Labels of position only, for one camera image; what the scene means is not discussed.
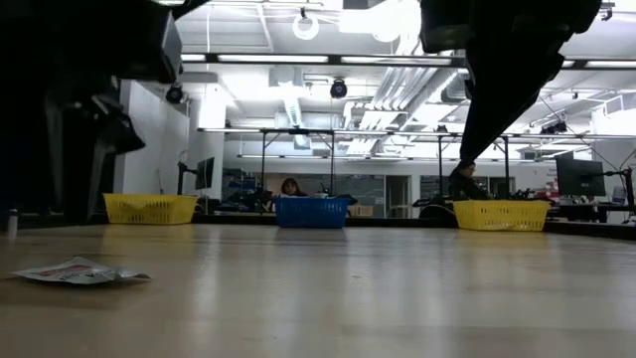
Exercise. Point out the white packet red print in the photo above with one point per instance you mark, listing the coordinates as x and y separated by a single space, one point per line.
79 271

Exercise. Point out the black office chair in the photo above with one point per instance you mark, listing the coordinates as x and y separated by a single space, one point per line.
437 213

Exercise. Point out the black background rig frame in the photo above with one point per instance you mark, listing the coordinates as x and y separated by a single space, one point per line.
439 169

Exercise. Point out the black ceiling spot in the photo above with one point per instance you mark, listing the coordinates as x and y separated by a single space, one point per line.
338 88
174 93

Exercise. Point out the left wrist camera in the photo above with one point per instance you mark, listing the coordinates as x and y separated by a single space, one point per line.
149 45

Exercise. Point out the person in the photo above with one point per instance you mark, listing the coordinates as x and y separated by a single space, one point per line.
464 184
292 188

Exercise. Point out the yellow plastic basket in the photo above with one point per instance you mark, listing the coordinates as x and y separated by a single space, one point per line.
501 215
151 209

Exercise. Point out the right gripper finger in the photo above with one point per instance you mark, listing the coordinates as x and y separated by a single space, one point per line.
497 104

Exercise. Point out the brown cardboard boxes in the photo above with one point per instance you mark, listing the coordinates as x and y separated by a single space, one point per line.
362 210

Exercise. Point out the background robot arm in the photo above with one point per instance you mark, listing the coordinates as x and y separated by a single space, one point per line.
348 199
253 199
526 194

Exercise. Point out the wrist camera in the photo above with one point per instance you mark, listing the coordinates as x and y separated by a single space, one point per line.
149 45
444 25

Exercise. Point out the small grey cylinder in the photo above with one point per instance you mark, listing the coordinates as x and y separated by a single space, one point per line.
12 224

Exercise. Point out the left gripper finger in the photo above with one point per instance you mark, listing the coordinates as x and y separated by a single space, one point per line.
74 174

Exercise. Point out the black ceiling fixture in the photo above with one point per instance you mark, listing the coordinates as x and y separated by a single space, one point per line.
554 128

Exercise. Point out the blue plastic basket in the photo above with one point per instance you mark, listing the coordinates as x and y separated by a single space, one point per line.
310 213

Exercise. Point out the black background desk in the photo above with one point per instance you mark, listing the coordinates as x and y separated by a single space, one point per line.
576 211

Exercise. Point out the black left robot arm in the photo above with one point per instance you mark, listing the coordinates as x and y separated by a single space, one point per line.
59 30

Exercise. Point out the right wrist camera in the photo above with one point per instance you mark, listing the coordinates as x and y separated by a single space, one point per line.
444 25

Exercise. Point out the black computer monitor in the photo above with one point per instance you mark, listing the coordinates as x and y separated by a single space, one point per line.
204 173
579 176

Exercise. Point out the silver ceiling duct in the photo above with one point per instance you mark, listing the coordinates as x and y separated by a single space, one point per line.
452 92

